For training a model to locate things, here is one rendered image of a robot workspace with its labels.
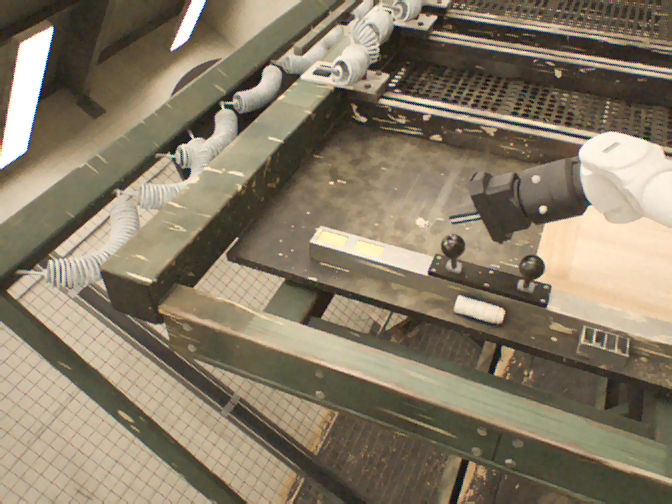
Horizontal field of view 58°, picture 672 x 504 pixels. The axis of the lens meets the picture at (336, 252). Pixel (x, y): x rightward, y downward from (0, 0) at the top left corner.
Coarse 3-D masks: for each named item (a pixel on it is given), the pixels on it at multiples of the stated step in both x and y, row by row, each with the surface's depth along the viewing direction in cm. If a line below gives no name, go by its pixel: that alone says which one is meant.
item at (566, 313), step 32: (320, 256) 111; (352, 256) 108; (384, 256) 107; (416, 256) 107; (416, 288) 107; (448, 288) 104; (544, 320) 99; (576, 320) 97; (608, 320) 96; (640, 320) 96; (640, 352) 96
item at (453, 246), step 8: (448, 240) 93; (456, 240) 92; (448, 248) 92; (456, 248) 92; (464, 248) 93; (448, 256) 93; (456, 256) 93; (448, 264) 103; (456, 264) 101; (456, 272) 103
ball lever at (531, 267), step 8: (528, 256) 90; (536, 256) 90; (520, 264) 90; (528, 264) 89; (536, 264) 89; (544, 264) 89; (520, 272) 90; (528, 272) 89; (536, 272) 89; (520, 280) 100; (528, 280) 95; (520, 288) 99; (528, 288) 99
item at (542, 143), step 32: (352, 32) 138; (320, 64) 150; (352, 96) 145; (384, 96) 146; (384, 128) 147; (416, 128) 143; (448, 128) 140; (480, 128) 137; (512, 128) 134; (544, 128) 135; (544, 160) 135
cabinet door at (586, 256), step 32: (576, 224) 118; (608, 224) 118; (640, 224) 118; (544, 256) 110; (576, 256) 111; (608, 256) 111; (640, 256) 111; (576, 288) 104; (608, 288) 105; (640, 288) 105
